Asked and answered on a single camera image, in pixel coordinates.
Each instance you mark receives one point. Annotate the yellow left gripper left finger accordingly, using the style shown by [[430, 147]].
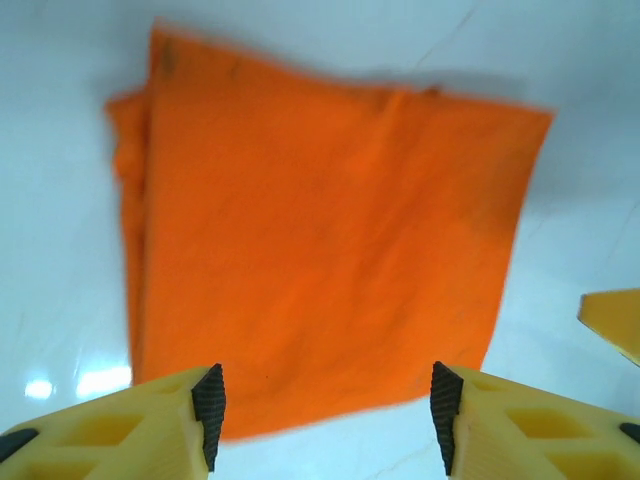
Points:
[[150, 430]]

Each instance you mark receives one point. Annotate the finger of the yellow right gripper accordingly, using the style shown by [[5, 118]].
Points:
[[617, 320]]

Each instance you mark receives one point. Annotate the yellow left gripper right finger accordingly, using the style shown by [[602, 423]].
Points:
[[525, 440]]

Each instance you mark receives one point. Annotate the orange t-shirt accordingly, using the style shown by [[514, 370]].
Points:
[[325, 225]]

